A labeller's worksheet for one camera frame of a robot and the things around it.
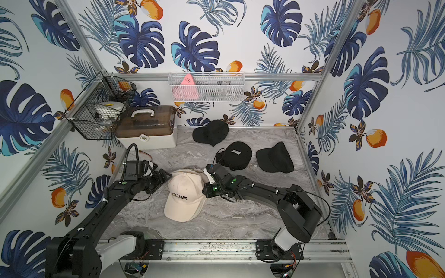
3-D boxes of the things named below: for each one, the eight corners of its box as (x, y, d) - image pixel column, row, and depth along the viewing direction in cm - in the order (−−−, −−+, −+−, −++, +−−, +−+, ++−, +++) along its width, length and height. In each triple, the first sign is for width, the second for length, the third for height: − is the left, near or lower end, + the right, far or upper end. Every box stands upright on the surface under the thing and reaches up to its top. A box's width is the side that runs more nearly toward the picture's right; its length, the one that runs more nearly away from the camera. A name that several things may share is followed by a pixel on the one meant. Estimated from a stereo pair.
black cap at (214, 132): (204, 151, 111) (203, 146, 107) (192, 135, 120) (191, 130, 116) (235, 136, 120) (235, 130, 116) (221, 122, 129) (221, 116, 124)
